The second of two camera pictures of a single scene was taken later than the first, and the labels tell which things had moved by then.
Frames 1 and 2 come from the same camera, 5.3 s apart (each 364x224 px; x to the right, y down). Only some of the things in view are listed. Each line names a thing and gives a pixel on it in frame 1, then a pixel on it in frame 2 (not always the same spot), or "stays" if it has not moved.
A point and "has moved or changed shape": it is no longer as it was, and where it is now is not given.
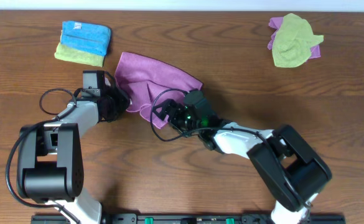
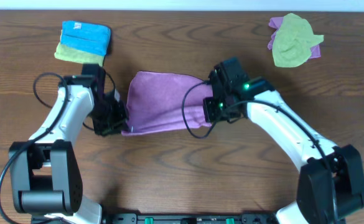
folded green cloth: [65, 53] stays
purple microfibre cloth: [147, 81] has moved or changed shape
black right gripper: [168, 105] to [210, 114]
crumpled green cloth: [293, 41] stays
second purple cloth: [275, 23] stays
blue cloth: [86, 36] to [74, 55]
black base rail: [194, 219] stays
